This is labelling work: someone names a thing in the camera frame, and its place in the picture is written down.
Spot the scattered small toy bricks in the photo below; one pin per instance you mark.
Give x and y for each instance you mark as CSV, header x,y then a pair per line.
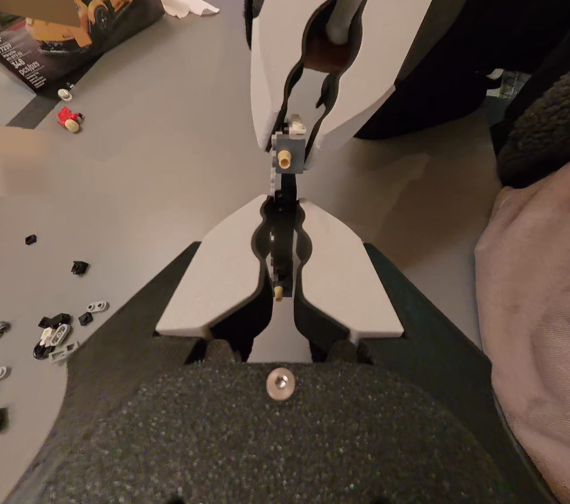
x,y
80,267

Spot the dark toy brick assembly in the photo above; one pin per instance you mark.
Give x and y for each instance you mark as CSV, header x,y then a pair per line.
x,y
283,237

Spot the white round toy piece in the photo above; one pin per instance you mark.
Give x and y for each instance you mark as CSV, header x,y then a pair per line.
x,y
65,93

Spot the dark grey toy axle brick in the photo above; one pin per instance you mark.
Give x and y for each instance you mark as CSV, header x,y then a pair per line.
x,y
296,148

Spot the grey desk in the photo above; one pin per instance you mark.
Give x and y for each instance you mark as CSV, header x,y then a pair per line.
x,y
156,179

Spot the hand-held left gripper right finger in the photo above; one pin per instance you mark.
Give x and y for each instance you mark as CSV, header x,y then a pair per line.
x,y
347,277

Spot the person's black fleece jacket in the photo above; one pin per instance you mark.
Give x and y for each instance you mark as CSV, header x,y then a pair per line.
x,y
534,134

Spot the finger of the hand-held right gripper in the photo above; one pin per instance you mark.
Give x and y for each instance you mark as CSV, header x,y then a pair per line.
x,y
285,1
383,45

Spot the person's beige shirt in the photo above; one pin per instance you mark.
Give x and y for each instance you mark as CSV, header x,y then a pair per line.
x,y
525,312

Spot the person's right hand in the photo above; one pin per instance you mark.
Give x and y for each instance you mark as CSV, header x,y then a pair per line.
x,y
325,57

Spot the red toy minifigure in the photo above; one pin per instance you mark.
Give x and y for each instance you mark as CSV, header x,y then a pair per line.
x,y
67,116

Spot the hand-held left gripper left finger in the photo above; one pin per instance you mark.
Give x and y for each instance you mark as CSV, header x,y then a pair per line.
x,y
213,277

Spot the torn white paper bag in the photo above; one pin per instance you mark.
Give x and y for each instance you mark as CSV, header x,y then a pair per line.
x,y
187,3

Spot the tan toy connector pin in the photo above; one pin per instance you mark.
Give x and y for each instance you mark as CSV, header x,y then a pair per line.
x,y
284,158

